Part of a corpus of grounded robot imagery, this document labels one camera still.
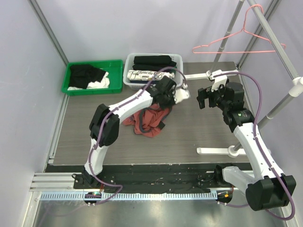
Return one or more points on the black garment in tray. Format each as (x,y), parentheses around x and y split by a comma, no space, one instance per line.
(83,74)

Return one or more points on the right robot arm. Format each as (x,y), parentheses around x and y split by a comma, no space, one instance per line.
(269,187)

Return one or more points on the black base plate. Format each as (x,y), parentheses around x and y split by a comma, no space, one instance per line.
(154,179)

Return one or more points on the white garment in tray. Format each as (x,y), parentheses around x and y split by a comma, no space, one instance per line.
(104,83)

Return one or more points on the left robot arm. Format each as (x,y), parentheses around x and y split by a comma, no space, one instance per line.
(104,126)

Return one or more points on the black folded garment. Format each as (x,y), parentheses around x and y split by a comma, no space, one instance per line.
(153,62)

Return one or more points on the grey clothes rack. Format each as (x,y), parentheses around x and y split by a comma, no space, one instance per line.
(279,48)

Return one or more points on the grey aluminium frame post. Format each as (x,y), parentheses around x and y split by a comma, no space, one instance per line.
(46,26)

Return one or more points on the red tank top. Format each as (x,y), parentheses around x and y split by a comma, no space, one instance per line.
(149,121)

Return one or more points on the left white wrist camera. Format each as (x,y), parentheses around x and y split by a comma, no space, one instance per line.
(182,93)

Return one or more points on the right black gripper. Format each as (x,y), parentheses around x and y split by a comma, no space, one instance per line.
(211,97)

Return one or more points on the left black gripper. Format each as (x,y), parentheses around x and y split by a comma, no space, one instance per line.
(172,102)

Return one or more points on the green plastic tray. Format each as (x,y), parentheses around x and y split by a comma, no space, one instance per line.
(113,67)

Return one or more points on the white slotted cable duct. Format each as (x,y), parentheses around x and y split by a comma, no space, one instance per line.
(94,196)

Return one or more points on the white plastic basket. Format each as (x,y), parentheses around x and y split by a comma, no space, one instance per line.
(130,62)

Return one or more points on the white printed rolled garment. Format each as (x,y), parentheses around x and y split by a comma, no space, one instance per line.
(145,75)

